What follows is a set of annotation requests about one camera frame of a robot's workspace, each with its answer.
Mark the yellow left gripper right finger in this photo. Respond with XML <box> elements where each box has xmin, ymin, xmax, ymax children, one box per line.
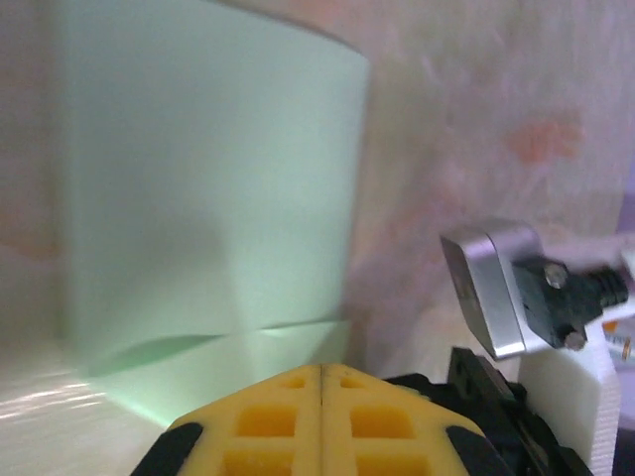
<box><xmin>320</xmin><ymin>361</ymin><xmax>515</xmax><ymax>476</ymax></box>

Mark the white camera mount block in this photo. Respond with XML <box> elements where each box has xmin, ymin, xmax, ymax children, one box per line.
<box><xmin>518</xmin><ymin>319</ymin><xmax>622</xmax><ymax>476</ymax></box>

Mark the pale green paper sheet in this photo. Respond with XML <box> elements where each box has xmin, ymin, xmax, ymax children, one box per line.
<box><xmin>52</xmin><ymin>0</ymin><xmax>371</xmax><ymax>430</ymax></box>

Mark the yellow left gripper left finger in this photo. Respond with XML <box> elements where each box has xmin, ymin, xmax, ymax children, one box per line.
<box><xmin>131</xmin><ymin>363</ymin><xmax>323</xmax><ymax>476</ymax></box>

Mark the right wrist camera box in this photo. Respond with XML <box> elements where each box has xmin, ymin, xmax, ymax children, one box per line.
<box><xmin>440</xmin><ymin>217</ymin><xmax>631</xmax><ymax>361</ymax></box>

